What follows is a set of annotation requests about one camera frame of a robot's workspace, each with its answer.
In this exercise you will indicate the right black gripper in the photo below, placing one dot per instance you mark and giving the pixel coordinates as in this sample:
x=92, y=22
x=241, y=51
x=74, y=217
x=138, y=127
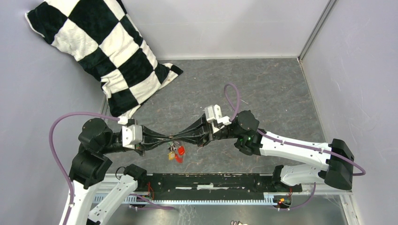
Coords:
x=192, y=133

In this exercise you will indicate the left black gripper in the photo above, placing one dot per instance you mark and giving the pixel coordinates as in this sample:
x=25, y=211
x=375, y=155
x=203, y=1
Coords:
x=147, y=132

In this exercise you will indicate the red key tag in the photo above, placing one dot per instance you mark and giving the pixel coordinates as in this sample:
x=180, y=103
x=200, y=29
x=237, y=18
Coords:
x=179, y=154

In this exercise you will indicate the yellow key tag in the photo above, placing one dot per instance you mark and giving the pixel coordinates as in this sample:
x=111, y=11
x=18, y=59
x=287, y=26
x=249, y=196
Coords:
x=171, y=156

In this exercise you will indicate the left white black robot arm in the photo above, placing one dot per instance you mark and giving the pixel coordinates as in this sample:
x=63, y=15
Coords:
x=89, y=168

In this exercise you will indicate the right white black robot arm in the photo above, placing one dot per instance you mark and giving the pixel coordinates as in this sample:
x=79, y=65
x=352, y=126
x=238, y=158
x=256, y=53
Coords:
x=331, y=163

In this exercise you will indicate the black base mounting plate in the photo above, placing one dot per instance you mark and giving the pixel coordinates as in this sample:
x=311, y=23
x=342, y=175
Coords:
x=212, y=186

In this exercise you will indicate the black white checkered pillow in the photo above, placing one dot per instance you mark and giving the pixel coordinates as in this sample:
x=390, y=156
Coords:
x=104, y=41

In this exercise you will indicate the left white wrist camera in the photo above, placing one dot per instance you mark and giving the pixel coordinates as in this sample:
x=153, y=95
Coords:
x=131, y=132

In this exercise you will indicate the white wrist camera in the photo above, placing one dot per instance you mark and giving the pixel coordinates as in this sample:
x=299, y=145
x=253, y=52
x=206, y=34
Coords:
x=131, y=132
x=214, y=117

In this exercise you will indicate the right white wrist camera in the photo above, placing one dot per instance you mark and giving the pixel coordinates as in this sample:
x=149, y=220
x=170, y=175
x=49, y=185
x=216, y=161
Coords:
x=214, y=117

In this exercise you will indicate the slotted white cable duct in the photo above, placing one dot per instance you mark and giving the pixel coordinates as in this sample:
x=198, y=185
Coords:
x=133, y=200

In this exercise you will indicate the corner aluminium post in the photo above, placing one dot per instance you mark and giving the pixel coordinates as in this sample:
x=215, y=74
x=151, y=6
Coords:
x=317, y=28

